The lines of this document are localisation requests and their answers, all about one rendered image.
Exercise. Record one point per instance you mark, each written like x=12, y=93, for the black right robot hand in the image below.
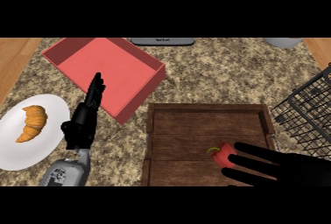
x=292, y=170

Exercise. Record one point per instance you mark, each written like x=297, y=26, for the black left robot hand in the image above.
x=84, y=116

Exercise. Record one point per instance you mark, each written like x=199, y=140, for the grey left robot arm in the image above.
x=66, y=172

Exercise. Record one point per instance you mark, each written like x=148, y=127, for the red bell pepper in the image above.
x=223, y=154

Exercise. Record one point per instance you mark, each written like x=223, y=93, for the brown wooden tray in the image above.
x=207, y=137

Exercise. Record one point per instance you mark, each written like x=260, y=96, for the golden croissant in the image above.
x=32, y=122

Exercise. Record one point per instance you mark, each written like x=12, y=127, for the white plate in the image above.
x=32, y=131

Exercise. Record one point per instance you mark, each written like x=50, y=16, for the red open box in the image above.
x=105, y=73

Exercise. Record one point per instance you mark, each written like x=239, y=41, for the dark grey flat appliance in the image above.
x=162, y=41

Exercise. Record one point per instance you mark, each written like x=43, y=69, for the pale grey round container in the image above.
x=283, y=41

